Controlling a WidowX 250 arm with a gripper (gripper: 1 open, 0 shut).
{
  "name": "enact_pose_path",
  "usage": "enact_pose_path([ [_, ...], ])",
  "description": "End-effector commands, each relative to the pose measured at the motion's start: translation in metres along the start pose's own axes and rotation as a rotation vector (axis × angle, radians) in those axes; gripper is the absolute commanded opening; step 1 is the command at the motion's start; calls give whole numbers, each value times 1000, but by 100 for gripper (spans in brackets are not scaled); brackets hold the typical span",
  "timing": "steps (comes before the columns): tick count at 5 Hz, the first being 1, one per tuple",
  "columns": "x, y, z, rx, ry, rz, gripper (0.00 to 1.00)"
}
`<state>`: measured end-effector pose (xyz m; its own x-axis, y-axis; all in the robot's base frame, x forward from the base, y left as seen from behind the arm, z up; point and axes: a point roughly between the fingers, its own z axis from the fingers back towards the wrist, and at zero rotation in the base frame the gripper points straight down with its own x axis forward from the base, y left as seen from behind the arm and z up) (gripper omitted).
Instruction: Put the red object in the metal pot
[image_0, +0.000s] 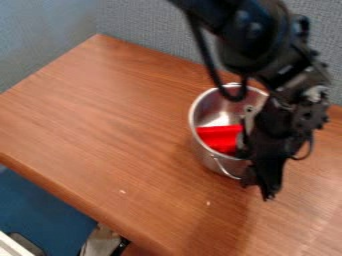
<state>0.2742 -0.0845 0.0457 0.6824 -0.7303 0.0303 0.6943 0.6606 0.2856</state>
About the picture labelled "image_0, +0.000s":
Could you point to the red plastic block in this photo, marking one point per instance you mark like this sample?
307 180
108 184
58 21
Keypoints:
221 138

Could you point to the grey table leg bracket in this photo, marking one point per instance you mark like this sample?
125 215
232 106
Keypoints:
104 243

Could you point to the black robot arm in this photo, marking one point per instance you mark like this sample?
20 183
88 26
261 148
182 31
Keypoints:
255 39

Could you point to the stainless steel pot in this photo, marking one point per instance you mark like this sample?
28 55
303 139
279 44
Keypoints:
212 110

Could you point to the white and black floor object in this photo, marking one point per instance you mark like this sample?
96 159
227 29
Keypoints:
13 248

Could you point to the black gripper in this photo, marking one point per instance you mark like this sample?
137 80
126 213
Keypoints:
268 146

